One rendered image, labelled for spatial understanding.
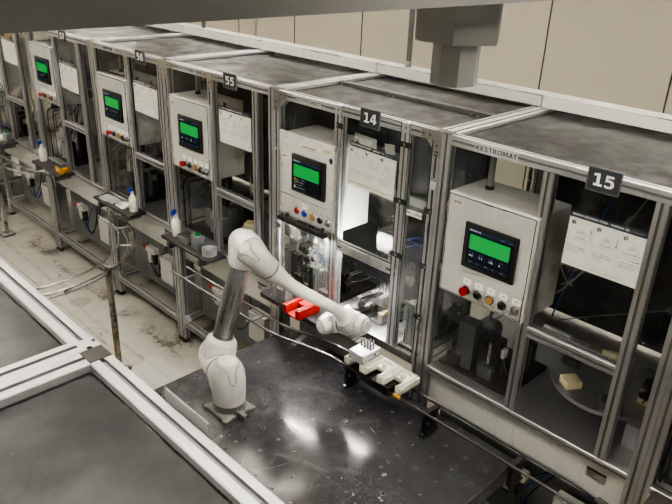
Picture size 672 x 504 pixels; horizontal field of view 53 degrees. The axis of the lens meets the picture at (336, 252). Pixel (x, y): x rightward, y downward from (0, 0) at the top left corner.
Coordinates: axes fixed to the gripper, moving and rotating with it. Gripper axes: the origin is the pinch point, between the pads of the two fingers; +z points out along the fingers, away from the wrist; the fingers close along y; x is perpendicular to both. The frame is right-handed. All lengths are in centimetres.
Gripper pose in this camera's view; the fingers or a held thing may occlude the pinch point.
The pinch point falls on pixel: (377, 298)
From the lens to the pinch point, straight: 354.4
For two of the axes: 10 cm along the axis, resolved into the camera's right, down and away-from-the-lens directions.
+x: -7.0, -3.2, 6.4
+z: 7.2, -2.9, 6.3
